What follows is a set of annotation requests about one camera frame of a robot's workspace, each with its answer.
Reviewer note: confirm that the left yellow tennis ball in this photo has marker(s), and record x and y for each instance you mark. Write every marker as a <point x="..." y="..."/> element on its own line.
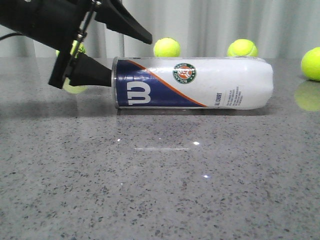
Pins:
<point x="81" y="49"/>

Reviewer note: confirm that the far right yellow tennis ball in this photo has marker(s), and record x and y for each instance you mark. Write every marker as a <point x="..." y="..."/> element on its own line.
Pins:
<point x="310" y="64"/>

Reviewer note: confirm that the white plastic tennis ball can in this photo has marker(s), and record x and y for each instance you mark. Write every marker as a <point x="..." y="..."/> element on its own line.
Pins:
<point x="236" y="83"/>

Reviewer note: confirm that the yellow tennis ball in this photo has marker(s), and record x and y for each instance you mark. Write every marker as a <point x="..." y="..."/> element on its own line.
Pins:
<point x="81" y="49"/>
<point x="310" y="64"/>
<point x="167" y="47"/>
<point x="242" y="48"/>

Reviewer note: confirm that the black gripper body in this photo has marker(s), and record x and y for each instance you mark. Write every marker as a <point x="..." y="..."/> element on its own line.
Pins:
<point x="59" y="24"/>

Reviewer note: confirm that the grey pleated curtain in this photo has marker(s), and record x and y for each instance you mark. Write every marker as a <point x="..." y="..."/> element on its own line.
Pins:
<point x="284" y="29"/>

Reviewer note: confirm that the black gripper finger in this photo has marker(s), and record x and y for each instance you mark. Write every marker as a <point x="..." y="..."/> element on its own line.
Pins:
<point x="117" y="18"/>
<point x="88" y="72"/>

